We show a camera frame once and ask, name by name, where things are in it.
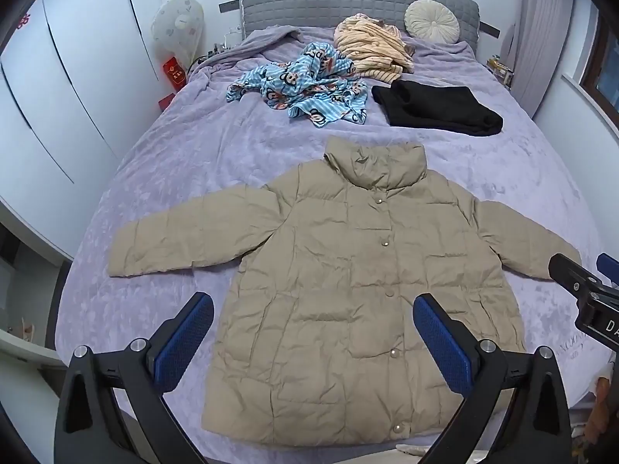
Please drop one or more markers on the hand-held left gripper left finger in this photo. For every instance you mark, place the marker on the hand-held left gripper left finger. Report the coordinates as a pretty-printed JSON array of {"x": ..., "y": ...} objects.
[{"x": 186, "y": 336}]

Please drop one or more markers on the dark wooden window frame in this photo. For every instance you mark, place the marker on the dark wooden window frame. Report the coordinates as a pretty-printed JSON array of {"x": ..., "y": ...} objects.
[{"x": 592, "y": 67}]

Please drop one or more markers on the peach striped clothes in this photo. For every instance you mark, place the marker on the peach striped clothes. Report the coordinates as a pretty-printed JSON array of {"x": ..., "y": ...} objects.
[{"x": 370, "y": 48}]

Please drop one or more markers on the black garment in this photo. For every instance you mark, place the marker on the black garment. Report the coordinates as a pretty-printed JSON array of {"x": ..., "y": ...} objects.
[{"x": 435, "y": 104}]

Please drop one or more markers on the red paper door decoration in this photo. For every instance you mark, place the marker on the red paper door decoration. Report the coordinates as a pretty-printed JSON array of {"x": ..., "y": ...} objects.
[{"x": 23, "y": 22}]

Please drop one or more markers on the white shelf unit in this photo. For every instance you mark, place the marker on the white shelf unit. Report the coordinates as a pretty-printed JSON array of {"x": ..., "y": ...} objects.
[{"x": 19, "y": 275}]

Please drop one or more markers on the purple fleece blanket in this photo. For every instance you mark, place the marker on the purple fleece blanket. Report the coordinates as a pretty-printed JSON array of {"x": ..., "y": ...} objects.
[{"x": 203, "y": 154}]

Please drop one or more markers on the round cream cushion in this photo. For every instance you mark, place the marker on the round cream cushion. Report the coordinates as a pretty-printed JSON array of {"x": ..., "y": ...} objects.
[{"x": 431, "y": 22}]

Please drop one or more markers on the blue monkey print cloth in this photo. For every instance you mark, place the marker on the blue monkey print cloth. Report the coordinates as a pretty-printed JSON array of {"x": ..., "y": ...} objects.
[{"x": 314, "y": 82}]

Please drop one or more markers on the white wardrobe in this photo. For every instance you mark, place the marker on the white wardrobe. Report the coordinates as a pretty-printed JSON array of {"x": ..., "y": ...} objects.
[{"x": 63, "y": 82}]

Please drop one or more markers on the light grey curtain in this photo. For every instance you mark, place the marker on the light grey curtain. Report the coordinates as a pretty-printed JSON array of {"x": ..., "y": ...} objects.
[{"x": 537, "y": 34}]

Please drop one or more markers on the red gift bag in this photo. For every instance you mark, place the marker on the red gift bag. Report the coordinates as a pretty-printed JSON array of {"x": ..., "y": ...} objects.
[{"x": 174, "y": 73}]

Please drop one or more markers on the covered standing fan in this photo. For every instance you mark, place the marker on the covered standing fan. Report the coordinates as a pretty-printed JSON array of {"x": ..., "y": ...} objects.
[{"x": 176, "y": 26}]

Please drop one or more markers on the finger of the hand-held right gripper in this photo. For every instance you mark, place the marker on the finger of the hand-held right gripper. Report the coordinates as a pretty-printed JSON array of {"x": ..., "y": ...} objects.
[
  {"x": 566, "y": 270},
  {"x": 608, "y": 266}
]

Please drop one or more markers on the colourful bedside clutter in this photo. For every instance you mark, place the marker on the colourful bedside clutter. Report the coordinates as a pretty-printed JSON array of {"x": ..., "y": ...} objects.
[{"x": 500, "y": 70}]

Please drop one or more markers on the red box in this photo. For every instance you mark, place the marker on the red box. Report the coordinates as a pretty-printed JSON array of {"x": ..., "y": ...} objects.
[{"x": 167, "y": 101}]

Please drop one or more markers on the beige puffer jacket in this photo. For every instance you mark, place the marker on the beige puffer jacket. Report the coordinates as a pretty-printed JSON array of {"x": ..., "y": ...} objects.
[{"x": 338, "y": 275}]

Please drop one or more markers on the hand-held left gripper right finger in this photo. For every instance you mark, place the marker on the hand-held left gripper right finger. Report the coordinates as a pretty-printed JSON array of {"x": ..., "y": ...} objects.
[{"x": 442, "y": 343}]

